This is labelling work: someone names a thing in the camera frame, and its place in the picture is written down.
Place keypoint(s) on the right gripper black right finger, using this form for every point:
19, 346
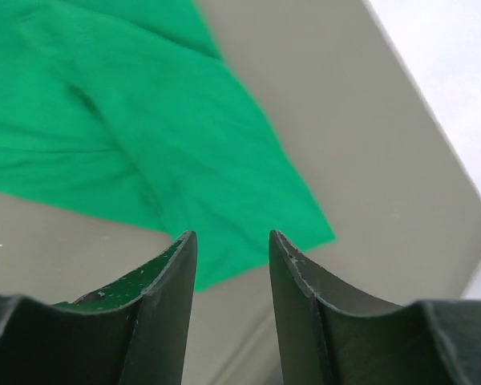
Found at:
330, 332

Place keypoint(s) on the green t-shirt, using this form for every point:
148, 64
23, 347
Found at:
126, 111

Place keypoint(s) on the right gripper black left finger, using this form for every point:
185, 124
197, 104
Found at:
131, 331

